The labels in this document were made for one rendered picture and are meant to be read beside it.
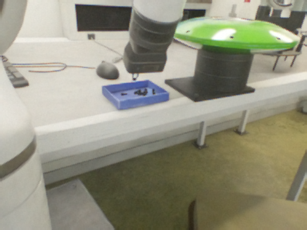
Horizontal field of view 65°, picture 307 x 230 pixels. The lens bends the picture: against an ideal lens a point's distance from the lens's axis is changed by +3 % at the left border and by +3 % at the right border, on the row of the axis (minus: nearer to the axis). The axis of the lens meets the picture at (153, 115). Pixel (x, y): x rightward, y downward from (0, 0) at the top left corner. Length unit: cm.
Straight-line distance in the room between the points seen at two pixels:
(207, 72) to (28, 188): 51
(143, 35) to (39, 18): 102
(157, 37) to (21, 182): 27
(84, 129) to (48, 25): 97
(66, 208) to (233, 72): 47
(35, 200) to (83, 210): 17
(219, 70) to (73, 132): 37
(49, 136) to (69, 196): 11
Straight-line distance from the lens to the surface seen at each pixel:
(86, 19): 141
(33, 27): 136
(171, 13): 37
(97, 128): 46
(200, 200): 74
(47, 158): 54
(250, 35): 55
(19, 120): 19
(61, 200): 40
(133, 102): 51
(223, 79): 63
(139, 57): 42
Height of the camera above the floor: 113
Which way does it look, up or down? 27 degrees down
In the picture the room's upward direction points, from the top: 4 degrees clockwise
